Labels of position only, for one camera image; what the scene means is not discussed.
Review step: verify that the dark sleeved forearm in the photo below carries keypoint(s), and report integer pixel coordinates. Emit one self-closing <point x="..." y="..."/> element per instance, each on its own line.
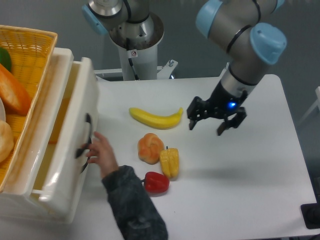
<point x="134" y="212"/>

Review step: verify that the toast bread slice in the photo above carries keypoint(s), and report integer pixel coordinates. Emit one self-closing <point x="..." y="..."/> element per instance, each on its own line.
<point x="59" y="121"/>

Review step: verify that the round knotted bread roll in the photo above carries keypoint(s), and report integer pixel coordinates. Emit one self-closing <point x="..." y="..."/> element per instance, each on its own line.
<point x="149" y="148"/>

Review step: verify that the yellow bell pepper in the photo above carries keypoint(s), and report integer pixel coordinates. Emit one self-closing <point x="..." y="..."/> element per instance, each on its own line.
<point x="170" y="162"/>

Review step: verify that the white top drawer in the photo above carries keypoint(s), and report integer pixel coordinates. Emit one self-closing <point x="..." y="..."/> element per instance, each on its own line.
<point x="60" y="193"/>

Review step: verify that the black device at edge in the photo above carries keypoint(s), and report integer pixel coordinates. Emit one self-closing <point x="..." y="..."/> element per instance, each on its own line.
<point x="311" y="215"/>

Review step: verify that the red bell pepper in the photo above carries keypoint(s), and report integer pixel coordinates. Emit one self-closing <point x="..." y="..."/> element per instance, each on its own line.
<point x="155" y="183"/>

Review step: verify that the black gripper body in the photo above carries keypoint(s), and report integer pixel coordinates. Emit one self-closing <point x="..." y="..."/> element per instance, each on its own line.
<point x="221" y="105"/>

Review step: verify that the yellow banana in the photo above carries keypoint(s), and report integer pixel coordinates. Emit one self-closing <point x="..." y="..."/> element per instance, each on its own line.
<point x="156" y="121"/>

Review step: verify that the person's hand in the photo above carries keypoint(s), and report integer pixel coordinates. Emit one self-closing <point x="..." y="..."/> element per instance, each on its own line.
<point x="101" y="153"/>

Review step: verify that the green pepper in basket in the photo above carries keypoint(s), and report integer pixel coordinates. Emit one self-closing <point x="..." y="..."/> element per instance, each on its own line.
<point x="5" y="59"/>

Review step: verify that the orange baguette loaf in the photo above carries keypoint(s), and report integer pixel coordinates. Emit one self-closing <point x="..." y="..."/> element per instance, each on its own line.
<point x="13" y="94"/>

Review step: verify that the pale bagel in basket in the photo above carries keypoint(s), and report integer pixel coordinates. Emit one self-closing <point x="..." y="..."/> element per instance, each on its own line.
<point x="6" y="140"/>

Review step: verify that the yellow wicker basket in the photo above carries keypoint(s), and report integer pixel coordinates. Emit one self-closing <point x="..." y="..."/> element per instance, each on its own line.
<point x="30" y="51"/>

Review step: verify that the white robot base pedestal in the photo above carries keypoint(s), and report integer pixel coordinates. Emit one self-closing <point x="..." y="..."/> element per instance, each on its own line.
<point x="137" y="45"/>

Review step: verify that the white plate in basket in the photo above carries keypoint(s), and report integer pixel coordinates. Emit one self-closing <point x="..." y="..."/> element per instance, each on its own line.
<point x="2" y="111"/>

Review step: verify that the white frame at right edge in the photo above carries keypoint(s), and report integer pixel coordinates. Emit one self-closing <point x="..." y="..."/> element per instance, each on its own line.
<point x="313" y="110"/>

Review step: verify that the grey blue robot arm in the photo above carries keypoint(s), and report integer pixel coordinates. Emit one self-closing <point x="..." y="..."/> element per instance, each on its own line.
<point x="236" y="26"/>

